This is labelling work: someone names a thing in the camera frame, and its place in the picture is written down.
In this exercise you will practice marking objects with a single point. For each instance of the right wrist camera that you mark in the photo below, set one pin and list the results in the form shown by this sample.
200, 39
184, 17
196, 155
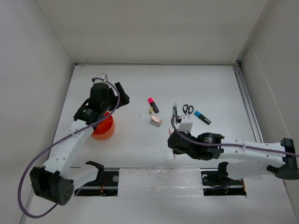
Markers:
183, 123

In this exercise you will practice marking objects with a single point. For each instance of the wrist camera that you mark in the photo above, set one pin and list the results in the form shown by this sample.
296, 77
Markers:
183, 123
101, 78

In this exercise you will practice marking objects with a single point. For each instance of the aluminium rail right side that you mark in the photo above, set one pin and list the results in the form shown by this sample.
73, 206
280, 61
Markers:
247, 102

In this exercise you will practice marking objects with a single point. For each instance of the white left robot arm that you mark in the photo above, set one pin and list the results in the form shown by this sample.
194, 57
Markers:
54, 180

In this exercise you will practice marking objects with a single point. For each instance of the pink black highlighter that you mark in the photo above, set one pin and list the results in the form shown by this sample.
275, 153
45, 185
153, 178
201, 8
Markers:
153, 105

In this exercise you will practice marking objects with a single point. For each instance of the black handled scissors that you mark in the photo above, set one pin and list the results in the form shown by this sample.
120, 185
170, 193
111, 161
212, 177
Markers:
187, 109

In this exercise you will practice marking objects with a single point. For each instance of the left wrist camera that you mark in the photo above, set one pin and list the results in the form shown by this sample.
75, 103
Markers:
101, 78

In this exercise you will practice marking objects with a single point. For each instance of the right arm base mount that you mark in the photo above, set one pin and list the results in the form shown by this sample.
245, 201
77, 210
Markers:
213, 186

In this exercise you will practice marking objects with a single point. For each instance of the blue black highlighter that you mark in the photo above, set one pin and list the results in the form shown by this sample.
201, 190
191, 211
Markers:
202, 117

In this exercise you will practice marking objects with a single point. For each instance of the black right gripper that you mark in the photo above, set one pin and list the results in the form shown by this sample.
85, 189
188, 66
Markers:
177, 152

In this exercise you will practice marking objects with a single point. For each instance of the green black pen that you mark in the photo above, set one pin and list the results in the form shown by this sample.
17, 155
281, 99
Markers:
174, 112

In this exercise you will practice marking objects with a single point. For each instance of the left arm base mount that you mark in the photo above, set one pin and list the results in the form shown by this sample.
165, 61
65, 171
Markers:
108, 186

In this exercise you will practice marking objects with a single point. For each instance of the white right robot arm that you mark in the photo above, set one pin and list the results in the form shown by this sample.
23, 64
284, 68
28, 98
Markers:
238, 158

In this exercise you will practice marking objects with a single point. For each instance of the orange round divided container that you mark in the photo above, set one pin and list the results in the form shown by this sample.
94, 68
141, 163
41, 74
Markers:
104, 130

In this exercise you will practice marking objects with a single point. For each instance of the rose gold stapler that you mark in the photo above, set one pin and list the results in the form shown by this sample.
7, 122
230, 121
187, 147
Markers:
156, 121

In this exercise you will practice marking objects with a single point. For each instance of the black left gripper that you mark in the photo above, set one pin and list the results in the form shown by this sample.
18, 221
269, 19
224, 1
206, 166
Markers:
124, 99

